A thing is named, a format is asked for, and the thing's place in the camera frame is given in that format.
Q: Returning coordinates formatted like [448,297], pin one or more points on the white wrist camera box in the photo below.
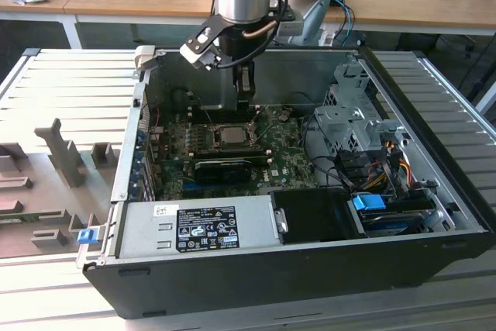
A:
[197,50]

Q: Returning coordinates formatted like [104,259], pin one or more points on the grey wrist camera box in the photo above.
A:
[290,28]

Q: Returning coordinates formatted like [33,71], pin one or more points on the CPU socket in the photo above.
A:
[214,138]

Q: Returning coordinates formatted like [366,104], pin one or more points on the blue disk carrier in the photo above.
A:
[368,203]

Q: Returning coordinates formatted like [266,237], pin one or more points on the small blue case latch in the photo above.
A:
[87,236]

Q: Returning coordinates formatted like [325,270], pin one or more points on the round coin cell battery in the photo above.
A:
[284,116]

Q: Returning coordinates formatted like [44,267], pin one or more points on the green RAM stick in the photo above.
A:
[31,217]

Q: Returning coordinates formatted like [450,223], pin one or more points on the silver power supply unit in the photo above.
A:
[143,230]

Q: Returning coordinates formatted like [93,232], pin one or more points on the black graphics card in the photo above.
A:
[221,172]

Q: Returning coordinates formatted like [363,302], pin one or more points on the black RAM slot row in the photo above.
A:
[232,154]
[221,116]

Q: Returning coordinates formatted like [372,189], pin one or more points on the black open PC case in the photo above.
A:
[271,284]

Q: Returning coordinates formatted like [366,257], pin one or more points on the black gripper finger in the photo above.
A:
[244,87]

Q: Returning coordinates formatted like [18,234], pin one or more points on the brown parts rack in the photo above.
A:
[50,191]

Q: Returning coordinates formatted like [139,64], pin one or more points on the pale blue teach pendant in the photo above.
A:
[315,17]

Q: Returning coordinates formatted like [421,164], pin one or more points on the green motherboard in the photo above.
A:
[286,152]

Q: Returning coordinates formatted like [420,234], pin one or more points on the silver metal drive cage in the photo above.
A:
[348,118]

